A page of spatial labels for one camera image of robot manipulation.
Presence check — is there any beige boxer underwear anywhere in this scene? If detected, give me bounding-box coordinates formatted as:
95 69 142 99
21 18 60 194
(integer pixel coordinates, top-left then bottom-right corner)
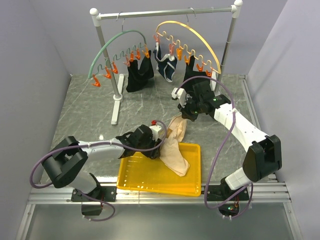
160 114 190 177

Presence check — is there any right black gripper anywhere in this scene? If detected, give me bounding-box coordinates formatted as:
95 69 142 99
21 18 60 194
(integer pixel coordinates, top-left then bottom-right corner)
178 96 204 122

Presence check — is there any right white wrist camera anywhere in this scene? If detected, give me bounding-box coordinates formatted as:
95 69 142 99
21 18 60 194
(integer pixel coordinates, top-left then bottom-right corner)
171 87 187 108

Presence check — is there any black underwear on green hanger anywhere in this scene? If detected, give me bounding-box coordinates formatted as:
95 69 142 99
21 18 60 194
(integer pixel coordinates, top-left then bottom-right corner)
126 56 154 93

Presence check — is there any orange clothespin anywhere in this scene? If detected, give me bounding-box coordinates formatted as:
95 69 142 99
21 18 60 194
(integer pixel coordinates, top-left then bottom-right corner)
92 74 101 88

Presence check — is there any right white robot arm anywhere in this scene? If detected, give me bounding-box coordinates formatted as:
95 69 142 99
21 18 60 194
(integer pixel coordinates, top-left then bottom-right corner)
171 81 282 200

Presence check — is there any black underwear on yellow hanger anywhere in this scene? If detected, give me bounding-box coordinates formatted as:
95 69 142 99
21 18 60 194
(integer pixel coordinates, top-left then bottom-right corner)
182 55 211 92

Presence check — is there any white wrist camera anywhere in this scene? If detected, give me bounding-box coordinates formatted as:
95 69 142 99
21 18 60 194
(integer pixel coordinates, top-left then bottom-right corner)
171 87 187 108
149 120 165 141

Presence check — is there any navy blue brief underwear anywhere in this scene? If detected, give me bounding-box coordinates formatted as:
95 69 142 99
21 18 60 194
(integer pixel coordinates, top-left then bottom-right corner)
153 42 178 83

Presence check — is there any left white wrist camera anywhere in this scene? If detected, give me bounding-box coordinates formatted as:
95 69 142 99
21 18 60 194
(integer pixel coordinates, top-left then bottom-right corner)
149 120 165 141

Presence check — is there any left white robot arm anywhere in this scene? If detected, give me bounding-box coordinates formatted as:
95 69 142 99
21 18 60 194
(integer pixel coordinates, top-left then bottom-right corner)
42 122 166 201

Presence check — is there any yellow plastic tray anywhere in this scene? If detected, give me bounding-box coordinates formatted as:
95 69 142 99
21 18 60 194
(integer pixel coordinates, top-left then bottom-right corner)
116 143 202 197

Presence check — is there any green arched clip hanger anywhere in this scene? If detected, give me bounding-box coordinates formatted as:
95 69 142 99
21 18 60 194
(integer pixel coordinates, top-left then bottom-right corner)
87 29 151 80

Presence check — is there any white metal drying rack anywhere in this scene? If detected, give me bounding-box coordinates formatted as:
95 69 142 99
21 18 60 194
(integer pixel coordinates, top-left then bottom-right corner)
89 0 243 125

